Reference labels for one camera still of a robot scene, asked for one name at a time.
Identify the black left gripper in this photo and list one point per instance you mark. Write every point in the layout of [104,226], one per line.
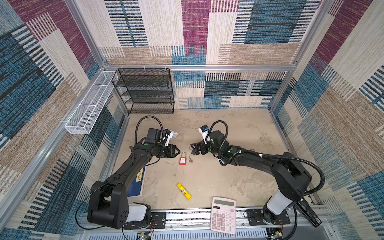
[171,151]

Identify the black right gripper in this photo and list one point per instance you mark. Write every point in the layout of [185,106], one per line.
[201,144]

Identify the red padlock with key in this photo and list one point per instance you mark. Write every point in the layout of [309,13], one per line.
[183,159]

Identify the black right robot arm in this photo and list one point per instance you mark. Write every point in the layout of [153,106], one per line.
[295,177]

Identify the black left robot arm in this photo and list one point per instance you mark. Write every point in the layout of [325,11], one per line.
[108,203]

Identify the yellow glue stick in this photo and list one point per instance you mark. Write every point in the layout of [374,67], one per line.
[184,191]

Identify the blue notebook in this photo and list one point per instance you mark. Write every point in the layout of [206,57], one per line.
[136,187]

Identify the pink calculator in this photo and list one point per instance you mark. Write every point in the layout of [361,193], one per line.
[223,216]

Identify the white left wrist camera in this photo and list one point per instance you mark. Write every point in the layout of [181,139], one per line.
[168,135]

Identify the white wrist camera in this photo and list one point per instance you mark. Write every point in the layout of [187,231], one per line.
[168,135]
[204,131]

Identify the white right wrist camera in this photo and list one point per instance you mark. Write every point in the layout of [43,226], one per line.
[204,131]

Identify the black wire shelf rack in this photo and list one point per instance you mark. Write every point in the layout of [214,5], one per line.
[145,91]

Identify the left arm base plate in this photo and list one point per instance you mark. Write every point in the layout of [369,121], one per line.
[157,219]

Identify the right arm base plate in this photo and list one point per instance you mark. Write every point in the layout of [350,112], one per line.
[256,218]

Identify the white wire mesh basket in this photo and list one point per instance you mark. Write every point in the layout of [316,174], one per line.
[87,112]

